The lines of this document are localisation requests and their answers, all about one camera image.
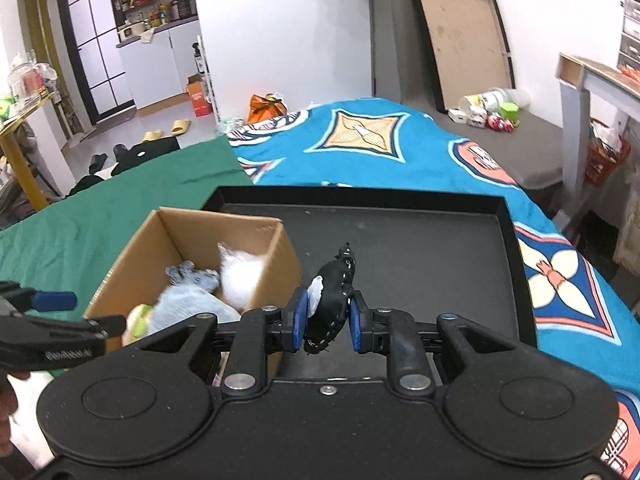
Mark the green cloth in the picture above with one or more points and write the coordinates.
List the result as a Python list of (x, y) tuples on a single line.
[(71, 245)]

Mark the yellow slipper left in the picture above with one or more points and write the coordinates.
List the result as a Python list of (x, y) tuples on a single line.
[(152, 135)]

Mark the red orange carton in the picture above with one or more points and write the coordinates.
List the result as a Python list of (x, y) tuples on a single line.
[(197, 95)]

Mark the grey bench mat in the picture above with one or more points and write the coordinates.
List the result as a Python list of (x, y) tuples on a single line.
[(531, 154)]

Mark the red plastic basket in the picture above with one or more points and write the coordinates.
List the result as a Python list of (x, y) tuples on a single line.
[(602, 160)]

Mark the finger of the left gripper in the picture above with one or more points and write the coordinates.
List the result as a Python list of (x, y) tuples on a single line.
[(18, 299), (101, 328)]

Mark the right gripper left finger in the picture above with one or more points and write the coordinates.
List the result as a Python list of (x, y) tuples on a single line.
[(259, 334)]

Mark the black shallow tray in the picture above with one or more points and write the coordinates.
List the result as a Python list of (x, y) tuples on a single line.
[(427, 253)]

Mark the hamburger plush toy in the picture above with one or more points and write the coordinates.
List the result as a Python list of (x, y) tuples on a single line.
[(137, 324)]

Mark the grey felt stitched pouch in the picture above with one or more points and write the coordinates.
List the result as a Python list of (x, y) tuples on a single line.
[(188, 274)]

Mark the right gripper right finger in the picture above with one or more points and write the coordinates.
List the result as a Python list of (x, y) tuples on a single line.
[(402, 341)]

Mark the black laptop bag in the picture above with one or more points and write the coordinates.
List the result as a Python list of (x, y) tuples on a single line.
[(138, 154)]

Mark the yellow slipper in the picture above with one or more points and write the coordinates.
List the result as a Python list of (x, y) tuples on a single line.
[(152, 135), (180, 127)]

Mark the black white stitched plush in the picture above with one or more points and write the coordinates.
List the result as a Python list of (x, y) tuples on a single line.
[(329, 295)]

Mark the brown framed board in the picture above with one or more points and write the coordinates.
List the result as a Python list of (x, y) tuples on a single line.
[(465, 47)]

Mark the brown cardboard box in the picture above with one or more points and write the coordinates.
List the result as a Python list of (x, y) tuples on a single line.
[(170, 236)]

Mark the orange bag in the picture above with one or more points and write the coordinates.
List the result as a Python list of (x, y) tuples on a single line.
[(265, 107)]

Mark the grey fluffy plush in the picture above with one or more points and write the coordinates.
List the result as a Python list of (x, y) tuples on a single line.
[(179, 302)]

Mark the blue patterned blanket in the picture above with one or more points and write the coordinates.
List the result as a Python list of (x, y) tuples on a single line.
[(377, 143)]

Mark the green cup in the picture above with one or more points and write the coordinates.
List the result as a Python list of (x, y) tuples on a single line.
[(510, 111)]

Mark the person hand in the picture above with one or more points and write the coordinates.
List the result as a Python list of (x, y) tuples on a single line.
[(8, 406)]

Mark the yellow slipper right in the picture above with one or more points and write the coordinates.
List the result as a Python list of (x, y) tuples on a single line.
[(180, 127)]

